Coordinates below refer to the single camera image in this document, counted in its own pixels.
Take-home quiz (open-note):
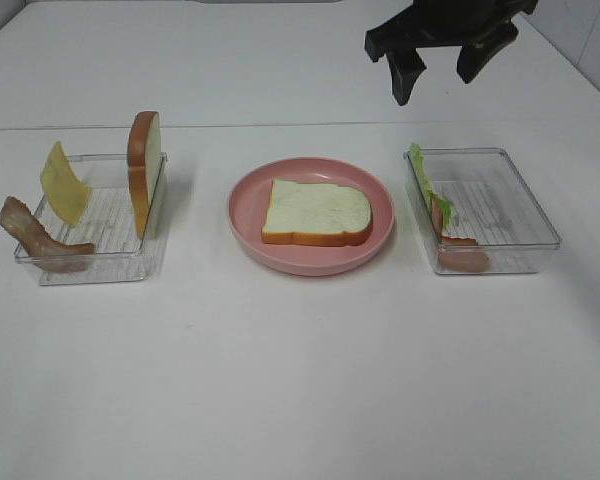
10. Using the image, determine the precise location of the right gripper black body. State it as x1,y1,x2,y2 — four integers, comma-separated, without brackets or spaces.
364,0,537,62

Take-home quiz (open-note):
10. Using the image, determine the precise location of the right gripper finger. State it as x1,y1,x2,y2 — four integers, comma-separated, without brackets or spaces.
386,49,426,105
456,23,518,84

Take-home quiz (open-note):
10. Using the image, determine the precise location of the green lettuce leaf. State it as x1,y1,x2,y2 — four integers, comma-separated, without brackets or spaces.
408,143,452,236

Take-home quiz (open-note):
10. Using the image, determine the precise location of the bread slice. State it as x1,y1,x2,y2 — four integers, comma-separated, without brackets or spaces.
261,178,373,247
127,111,162,238

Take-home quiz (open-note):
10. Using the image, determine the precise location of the bacon strip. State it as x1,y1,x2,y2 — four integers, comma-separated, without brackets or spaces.
430,194,491,274
0,196,95,273

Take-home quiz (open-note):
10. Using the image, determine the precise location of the right clear plastic tray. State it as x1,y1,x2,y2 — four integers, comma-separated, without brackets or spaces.
404,147,561,275

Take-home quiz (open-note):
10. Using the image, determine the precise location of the clear plastic tray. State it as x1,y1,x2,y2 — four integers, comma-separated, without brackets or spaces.
14,153,169,286
404,147,561,275

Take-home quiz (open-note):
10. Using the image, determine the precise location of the pink round plate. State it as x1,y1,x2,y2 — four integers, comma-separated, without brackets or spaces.
228,157,395,276

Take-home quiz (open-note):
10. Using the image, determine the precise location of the left clear plastic tray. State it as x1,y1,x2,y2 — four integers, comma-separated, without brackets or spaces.
14,153,169,286

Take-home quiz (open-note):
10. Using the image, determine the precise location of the yellow cheese slice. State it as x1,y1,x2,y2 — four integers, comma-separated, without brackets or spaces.
40,141,92,228

